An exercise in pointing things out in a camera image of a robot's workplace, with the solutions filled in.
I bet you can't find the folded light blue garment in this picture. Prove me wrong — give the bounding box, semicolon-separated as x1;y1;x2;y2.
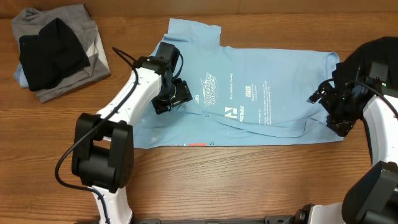
14;63;29;88

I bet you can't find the light blue printed t-shirt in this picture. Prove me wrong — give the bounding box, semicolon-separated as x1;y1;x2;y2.
134;19;339;149

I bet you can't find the black t-shirt at right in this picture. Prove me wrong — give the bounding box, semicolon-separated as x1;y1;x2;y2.
332;36;397;93

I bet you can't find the folded grey garment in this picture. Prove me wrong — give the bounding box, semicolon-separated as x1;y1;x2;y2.
12;4;110;103

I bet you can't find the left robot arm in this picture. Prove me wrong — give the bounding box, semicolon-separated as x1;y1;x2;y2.
72;42;192;223

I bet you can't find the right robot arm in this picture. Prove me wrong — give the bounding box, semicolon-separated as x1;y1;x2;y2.
285;62;397;224

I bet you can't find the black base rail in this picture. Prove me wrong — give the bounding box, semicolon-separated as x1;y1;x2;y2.
134;215;294;224

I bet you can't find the folded black garment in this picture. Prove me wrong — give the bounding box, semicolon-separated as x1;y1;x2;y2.
19;18;90;91

